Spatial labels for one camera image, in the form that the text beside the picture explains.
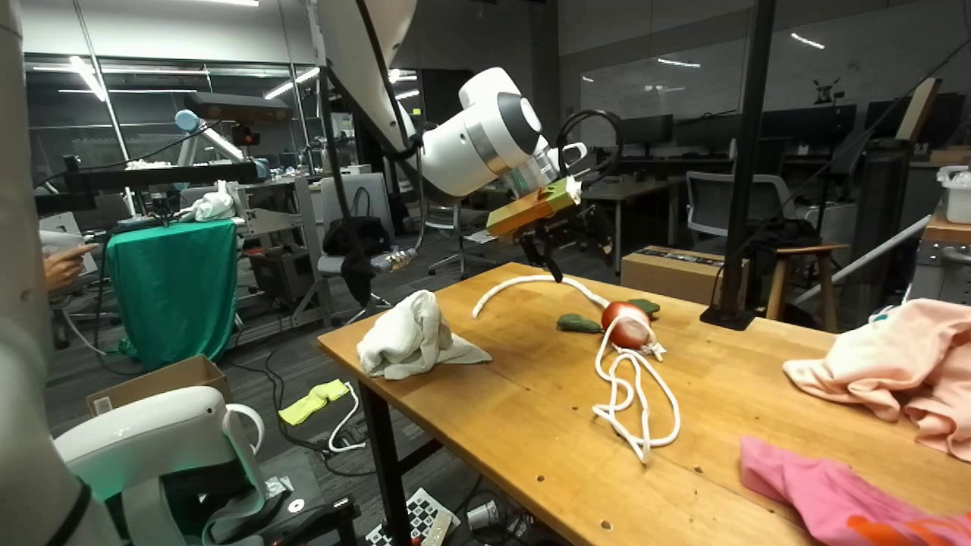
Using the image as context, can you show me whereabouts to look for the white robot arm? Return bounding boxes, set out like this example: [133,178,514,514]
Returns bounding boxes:
[310,0,586,279]

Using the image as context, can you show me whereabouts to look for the thick white braided rope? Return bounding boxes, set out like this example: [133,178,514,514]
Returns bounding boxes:
[471,274,614,321]

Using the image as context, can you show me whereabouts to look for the yellow green power strip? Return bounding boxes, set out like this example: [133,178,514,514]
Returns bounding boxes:
[278,380,348,423]

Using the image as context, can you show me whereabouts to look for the green cloth covered table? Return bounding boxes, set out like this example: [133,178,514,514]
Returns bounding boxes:
[107,219,236,370]

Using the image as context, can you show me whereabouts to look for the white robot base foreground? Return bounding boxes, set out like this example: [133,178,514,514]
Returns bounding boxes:
[0,321,358,546]

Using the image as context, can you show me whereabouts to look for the thin white cord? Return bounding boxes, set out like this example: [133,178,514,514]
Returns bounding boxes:
[588,301,687,466]

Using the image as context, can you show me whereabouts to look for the peach shirt with teal print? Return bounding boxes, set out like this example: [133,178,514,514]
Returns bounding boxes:
[783,297,971,461]

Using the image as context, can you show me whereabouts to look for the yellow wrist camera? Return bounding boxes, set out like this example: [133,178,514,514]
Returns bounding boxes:
[486,175,582,235]

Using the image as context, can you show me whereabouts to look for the white plastic bin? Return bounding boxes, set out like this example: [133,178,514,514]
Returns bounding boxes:
[937,163,971,223]

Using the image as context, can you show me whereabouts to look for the pink shirt with orange print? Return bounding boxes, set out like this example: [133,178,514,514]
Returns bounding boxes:
[739,440,971,546]

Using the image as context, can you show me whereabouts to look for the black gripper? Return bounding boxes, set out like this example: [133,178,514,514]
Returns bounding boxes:
[518,219,582,281]

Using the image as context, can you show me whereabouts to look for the white cloth bag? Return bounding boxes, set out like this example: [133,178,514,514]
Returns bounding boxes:
[358,288,492,380]

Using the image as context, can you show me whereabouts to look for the black vertical pole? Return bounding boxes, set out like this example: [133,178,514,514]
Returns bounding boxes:
[704,0,776,330]

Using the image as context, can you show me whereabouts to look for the red apple toy green leaves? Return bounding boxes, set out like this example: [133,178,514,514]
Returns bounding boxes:
[556,301,654,348]

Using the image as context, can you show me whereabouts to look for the wooden stool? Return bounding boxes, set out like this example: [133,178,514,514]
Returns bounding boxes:
[764,241,845,330]

